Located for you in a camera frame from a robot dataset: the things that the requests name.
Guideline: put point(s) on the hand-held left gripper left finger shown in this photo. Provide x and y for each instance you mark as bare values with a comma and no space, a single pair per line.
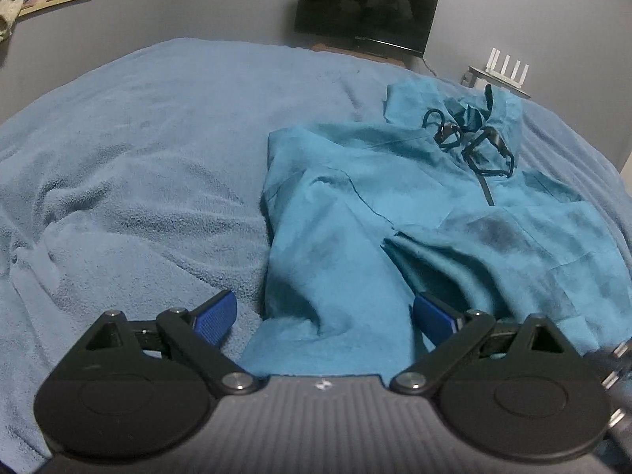
216,317

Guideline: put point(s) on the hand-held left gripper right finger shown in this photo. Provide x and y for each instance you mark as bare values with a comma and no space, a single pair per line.
434,316

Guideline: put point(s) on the beige cloth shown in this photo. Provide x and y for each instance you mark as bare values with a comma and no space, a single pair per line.
7,15

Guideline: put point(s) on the wooden television stand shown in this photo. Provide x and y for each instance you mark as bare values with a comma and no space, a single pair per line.
340,49

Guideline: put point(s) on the white router with antennas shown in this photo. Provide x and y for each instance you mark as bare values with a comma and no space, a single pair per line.
508,71

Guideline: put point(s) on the small grey wall shelf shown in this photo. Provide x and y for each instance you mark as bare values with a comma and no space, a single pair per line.
493,79

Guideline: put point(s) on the black flat screen television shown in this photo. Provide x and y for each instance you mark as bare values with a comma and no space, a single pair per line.
368,7

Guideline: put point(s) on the teal hooded sweatshirt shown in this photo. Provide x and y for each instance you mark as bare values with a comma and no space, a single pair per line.
375,217

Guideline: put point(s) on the blue fleece blanket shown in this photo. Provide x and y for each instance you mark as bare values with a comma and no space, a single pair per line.
128,168

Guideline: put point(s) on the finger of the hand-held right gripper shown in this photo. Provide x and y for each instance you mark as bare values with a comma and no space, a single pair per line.
621,380

